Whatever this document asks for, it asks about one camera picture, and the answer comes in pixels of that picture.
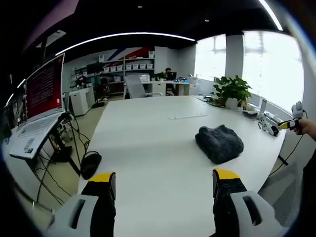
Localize dark grey towel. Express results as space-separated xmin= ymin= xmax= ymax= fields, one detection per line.
xmin=195 ymin=124 xmax=245 ymax=165

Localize person's right hand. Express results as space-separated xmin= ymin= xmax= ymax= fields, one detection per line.
xmin=295 ymin=118 xmax=316 ymax=142

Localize white device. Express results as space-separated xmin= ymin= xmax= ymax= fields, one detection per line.
xmin=257 ymin=115 xmax=282 ymax=137

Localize dark small object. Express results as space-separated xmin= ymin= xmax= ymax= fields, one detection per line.
xmin=242 ymin=109 xmax=259 ymax=121

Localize grey mesh chair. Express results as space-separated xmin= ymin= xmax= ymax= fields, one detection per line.
xmin=258 ymin=160 xmax=306 ymax=228

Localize black mouse-like object on cart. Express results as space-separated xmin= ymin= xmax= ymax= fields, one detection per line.
xmin=80 ymin=151 xmax=103 ymax=180

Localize green potted plant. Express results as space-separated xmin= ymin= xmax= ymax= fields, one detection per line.
xmin=212 ymin=75 xmax=253 ymax=110

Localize black-legged laptop stand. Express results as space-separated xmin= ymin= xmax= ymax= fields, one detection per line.
xmin=37 ymin=112 xmax=82 ymax=177

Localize clear acrylic sheet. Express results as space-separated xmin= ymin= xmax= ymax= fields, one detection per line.
xmin=167 ymin=113 xmax=208 ymax=121

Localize white laptop with red screen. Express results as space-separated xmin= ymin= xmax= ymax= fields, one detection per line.
xmin=9 ymin=52 xmax=66 ymax=160

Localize white low cabinet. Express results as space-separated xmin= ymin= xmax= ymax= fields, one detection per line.
xmin=68 ymin=86 xmax=96 ymax=117

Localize white office desk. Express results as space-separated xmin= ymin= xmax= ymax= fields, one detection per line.
xmin=143 ymin=79 xmax=201 ymax=97

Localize white mesh office chair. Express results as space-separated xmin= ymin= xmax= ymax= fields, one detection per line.
xmin=122 ymin=75 xmax=164 ymax=100

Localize black monitor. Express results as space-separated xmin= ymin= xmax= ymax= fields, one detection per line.
xmin=86 ymin=62 xmax=104 ymax=75

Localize white shelf with storage boxes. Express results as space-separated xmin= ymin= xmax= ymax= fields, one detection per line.
xmin=70 ymin=50 xmax=156 ymax=96

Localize curved ceiling light strip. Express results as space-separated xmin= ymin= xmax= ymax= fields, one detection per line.
xmin=55 ymin=31 xmax=197 ymax=57

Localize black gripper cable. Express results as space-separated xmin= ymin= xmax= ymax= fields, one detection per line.
xmin=278 ymin=110 xmax=309 ymax=166

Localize black floor cables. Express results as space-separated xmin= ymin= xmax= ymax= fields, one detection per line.
xmin=32 ymin=116 xmax=92 ymax=207

